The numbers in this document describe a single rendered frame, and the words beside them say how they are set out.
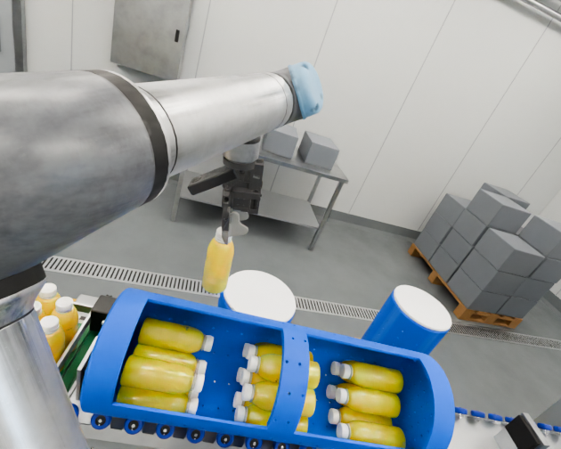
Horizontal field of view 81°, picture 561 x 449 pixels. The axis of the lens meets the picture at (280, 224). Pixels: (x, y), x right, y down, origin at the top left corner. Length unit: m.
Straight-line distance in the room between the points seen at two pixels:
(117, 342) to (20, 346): 0.48
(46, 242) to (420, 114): 4.33
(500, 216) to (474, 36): 1.95
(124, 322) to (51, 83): 0.64
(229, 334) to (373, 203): 3.83
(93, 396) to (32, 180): 0.68
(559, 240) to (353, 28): 2.87
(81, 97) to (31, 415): 0.24
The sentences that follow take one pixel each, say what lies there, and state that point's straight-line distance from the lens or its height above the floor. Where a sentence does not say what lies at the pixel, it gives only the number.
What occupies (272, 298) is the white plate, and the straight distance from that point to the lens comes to 1.25.
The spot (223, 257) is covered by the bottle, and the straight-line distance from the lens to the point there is 0.81.
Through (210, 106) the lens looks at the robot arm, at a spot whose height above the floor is 1.77.
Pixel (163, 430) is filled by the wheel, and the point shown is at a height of 0.97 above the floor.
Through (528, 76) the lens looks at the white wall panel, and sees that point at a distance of 5.08.
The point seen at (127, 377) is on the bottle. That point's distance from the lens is 0.88.
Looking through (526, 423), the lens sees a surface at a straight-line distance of 1.47.
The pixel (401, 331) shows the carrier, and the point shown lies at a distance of 1.62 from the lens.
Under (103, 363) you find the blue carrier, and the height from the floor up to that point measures 1.18.
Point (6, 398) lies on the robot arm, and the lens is 0.33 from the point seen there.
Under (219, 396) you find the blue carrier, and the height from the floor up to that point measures 0.96.
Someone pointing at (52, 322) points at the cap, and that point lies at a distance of 1.02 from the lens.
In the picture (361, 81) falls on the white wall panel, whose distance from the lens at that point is 4.05.
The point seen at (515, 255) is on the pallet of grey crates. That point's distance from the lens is 3.80.
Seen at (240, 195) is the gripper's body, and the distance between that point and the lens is 0.71.
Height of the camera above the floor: 1.84
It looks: 28 degrees down
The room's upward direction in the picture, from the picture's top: 21 degrees clockwise
